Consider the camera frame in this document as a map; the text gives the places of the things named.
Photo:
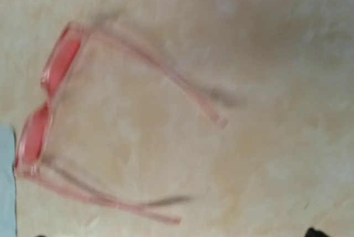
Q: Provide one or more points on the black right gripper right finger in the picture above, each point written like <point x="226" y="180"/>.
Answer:
<point x="317" y="232"/>

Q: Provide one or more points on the square light blue cloth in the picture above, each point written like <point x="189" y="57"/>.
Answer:
<point x="8" y="189"/>

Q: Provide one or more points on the red lens pink sunglasses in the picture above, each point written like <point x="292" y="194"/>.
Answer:
<point x="118" y="124"/>

